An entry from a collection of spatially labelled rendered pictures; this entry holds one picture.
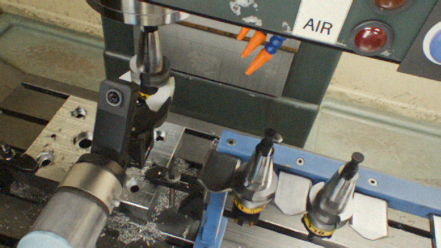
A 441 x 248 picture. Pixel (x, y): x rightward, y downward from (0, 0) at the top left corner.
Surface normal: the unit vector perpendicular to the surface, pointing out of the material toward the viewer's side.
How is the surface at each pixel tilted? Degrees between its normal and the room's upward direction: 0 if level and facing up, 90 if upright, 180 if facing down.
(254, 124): 90
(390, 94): 90
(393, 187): 0
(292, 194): 0
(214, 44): 91
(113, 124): 61
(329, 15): 90
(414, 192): 0
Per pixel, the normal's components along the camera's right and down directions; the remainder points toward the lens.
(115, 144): -0.24, 0.29
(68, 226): 0.45, -0.51
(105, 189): 0.78, -0.23
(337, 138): 0.10, -0.66
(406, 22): -0.27, 0.70
